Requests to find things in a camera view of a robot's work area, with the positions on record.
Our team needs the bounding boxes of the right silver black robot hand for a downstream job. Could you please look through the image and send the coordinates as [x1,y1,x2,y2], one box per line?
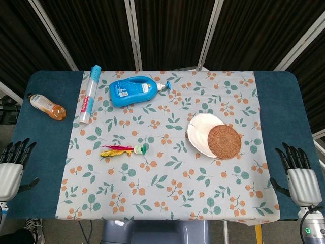
[270,142,323,206]

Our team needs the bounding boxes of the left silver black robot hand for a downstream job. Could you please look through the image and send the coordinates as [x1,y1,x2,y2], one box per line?
[0,138,40,202]

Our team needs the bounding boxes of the colourful feather shuttlecock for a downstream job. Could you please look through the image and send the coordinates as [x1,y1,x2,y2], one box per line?
[99,144,149,161]

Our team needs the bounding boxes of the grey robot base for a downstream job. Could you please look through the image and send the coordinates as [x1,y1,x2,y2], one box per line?
[101,220,212,244]

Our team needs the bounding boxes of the dark blue table cover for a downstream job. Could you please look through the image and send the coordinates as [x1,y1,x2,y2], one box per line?
[0,70,325,221]

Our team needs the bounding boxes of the black white sneaker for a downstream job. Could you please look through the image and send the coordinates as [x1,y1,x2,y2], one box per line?
[24,218,44,244]

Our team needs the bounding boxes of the orange drink plastic bottle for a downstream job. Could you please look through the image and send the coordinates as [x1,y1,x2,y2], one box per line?
[27,93,67,121]

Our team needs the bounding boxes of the brown woven round coaster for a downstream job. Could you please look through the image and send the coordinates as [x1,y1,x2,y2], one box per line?
[207,124,242,160]

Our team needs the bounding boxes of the clear tube with blue cap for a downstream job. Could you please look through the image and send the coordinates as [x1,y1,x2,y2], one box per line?
[79,65,102,126]

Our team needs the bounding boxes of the white round plate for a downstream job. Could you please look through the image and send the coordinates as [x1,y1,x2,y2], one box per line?
[187,113,226,158]

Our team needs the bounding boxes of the floral patterned tablecloth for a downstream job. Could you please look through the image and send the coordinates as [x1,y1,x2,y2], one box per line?
[55,70,281,227]

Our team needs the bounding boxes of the blue pump lotion bottle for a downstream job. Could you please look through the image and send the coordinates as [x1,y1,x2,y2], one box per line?
[109,76,173,108]

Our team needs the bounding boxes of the black folding screen partition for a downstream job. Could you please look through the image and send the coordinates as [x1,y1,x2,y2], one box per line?
[0,0,325,133]

